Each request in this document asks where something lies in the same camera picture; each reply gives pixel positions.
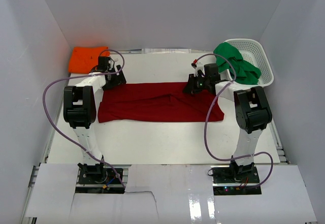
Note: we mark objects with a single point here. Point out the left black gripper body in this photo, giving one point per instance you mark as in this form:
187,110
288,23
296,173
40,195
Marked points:
110,71

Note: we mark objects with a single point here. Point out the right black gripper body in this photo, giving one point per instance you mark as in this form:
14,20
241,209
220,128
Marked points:
201,84

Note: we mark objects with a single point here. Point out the red t shirt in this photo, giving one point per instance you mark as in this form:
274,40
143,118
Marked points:
157,102

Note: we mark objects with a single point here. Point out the green t shirt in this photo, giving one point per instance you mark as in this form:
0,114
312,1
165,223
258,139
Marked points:
246,73

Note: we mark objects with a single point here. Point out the white plastic laundry basket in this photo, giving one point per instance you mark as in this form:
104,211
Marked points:
253,52

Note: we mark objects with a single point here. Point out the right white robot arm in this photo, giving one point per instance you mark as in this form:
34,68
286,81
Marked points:
252,112

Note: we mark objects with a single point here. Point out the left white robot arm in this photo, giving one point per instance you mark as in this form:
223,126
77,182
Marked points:
79,111

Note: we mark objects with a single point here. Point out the folded orange t shirt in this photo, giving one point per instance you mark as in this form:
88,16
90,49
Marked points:
83,59

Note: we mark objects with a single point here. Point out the white label strip back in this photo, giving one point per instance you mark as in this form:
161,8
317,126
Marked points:
165,50

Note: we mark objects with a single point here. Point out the white paper sheet front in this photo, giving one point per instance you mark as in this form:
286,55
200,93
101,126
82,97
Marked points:
168,194

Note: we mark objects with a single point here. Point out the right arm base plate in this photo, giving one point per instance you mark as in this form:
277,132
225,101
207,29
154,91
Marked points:
226,184

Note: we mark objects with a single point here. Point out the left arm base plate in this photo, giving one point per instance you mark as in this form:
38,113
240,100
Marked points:
105,183

